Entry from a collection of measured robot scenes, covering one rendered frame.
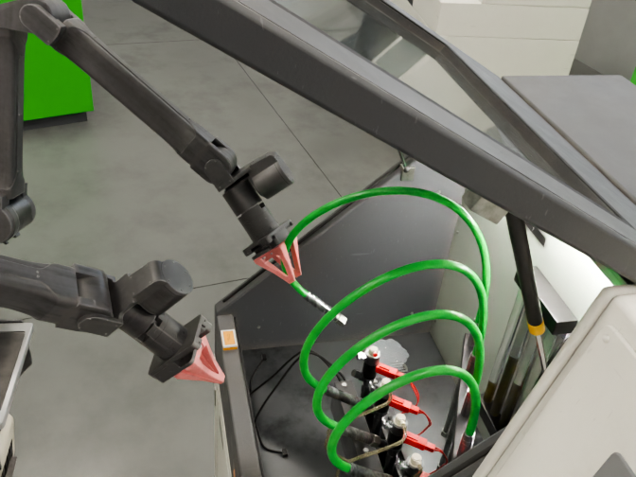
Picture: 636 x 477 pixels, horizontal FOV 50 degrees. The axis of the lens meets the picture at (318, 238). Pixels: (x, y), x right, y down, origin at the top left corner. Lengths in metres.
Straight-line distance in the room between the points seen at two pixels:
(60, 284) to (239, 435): 0.55
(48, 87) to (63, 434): 2.36
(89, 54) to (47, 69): 3.08
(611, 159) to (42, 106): 3.66
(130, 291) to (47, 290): 0.11
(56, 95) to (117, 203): 0.97
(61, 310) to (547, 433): 0.61
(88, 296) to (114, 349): 1.93
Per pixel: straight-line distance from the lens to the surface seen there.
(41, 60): 4.31
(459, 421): 1.22
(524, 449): 0.91
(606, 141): 1.28
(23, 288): 0.90
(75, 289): 0.93
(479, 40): 4.01
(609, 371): 0.80
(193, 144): 1.22
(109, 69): 1.25
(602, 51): 6.35
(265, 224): 1.23
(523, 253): 0.76
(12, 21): 1.29
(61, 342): 2.94
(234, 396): 1.40
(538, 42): 4.15
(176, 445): 2.53
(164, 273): 0.94
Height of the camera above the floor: 2.00
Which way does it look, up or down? 35 degrees down
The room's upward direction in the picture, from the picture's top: 6 degrees clockwise
